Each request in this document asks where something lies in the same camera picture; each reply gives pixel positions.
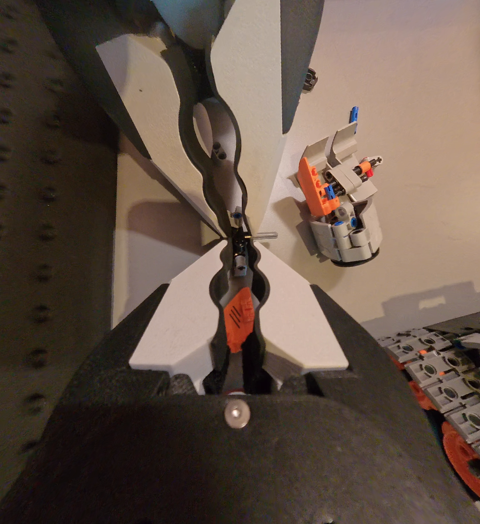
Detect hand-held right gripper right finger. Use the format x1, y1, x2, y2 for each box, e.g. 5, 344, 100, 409
250, 241, 350, 391

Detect small black grey toy assembly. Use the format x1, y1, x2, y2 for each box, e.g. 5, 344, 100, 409
228, 208, 278, 276

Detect grey orange tracked toy robot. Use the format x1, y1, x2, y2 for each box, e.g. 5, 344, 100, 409
377, 305, 480, 516

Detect orange toy panel piece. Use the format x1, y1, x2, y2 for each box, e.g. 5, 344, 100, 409
223, 287, 255, 353

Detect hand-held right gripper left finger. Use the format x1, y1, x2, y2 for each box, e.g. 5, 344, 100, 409
129, 239, 232, 394

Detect dark dotted mat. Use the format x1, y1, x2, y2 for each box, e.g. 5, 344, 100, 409
0, 0, 120, 524

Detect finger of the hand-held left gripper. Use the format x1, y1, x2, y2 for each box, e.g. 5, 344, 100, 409
96, 34, 240, 239
209, 0, 288, 233

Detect grey orange toy sub-assembly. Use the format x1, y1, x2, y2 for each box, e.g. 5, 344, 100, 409
295, 122, 384, 269

